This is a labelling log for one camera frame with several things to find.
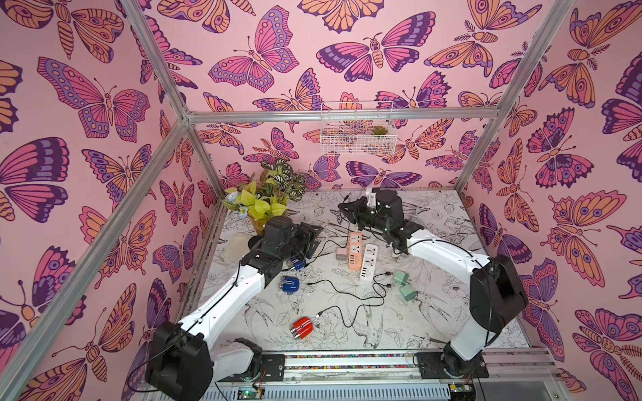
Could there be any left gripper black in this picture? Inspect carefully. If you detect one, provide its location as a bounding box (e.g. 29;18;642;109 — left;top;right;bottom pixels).
278;222;324;263

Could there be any pink USB charger adapter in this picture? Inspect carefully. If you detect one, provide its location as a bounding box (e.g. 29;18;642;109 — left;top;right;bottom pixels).
335;248;349;262

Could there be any black usb cable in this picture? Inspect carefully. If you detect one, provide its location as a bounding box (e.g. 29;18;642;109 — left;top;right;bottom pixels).
313;287;387;329
307;239;393;307

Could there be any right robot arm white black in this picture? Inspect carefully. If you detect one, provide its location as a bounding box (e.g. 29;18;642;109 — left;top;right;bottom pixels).
338;190;528;379

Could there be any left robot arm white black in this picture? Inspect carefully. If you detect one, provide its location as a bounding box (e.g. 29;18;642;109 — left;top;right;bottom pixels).
142;217;323;400

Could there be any orange power strip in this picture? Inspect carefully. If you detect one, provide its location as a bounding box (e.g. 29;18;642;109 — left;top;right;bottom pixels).
347;232;364;272

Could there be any white power strip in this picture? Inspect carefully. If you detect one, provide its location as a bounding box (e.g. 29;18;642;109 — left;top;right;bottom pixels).
359;244;379;282

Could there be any amber glass vase with plants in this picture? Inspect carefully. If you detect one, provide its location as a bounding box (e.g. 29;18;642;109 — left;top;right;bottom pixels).
222;159;306;235

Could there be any small green succulent plant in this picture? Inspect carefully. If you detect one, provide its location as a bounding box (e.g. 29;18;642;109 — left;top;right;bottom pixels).
371;125;389;136

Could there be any green charger adapter lower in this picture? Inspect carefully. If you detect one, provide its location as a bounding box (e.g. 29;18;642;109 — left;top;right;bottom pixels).
399;284;417;302

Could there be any white wire wall basket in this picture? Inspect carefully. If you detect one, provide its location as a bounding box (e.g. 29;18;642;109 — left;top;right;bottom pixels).
318;108;398;158

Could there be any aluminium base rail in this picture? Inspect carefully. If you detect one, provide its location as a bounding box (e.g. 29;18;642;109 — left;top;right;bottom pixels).
192;349;572;400

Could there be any aluminium cage frame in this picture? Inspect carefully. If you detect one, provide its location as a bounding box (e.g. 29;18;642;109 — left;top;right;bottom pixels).
1;1;574;400

